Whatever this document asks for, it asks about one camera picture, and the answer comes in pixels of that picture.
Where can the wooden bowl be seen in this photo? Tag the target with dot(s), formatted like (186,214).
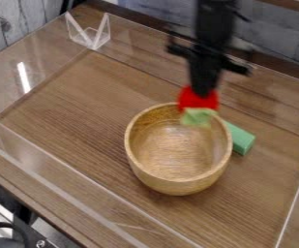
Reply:
(177,159)

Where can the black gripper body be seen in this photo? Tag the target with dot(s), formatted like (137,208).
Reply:
(214,27)

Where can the green foam block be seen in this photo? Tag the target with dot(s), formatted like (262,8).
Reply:
(242,138)

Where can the red plush strawberry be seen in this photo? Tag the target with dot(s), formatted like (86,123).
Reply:
(197,109)

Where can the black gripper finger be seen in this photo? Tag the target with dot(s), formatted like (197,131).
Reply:
(205,79)

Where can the clear acrylic tray enclosure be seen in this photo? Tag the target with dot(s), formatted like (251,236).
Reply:
(97,156)

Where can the black metal stand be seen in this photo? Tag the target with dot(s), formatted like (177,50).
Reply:
(18,234)

